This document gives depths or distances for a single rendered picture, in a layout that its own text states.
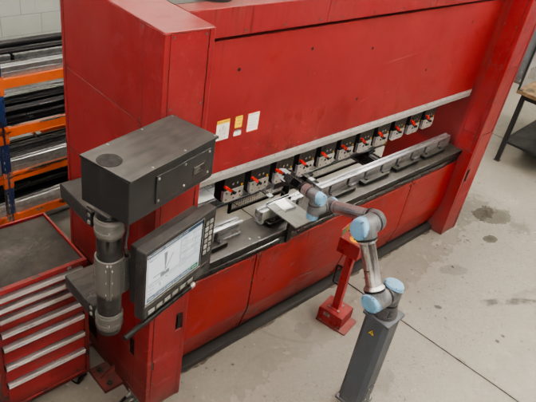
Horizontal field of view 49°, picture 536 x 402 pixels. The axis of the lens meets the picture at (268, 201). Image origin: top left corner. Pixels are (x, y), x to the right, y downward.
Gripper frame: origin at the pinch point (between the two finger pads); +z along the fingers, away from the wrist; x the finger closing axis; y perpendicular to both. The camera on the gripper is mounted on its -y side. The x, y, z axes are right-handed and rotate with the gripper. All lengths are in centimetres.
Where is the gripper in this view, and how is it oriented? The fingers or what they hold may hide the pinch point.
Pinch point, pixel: (278, 171)
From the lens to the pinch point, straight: 348.0
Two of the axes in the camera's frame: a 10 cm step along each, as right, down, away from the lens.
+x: 5.5, -8.3, -0.6
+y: 4.9, 2.7, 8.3
